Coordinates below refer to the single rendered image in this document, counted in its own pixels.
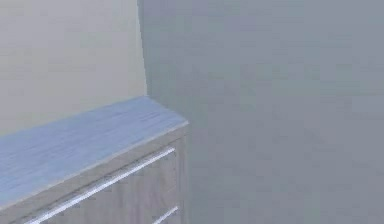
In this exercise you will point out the grey wooden chest of drawers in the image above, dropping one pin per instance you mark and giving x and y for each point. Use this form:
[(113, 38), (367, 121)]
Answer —
[(86, 156)]

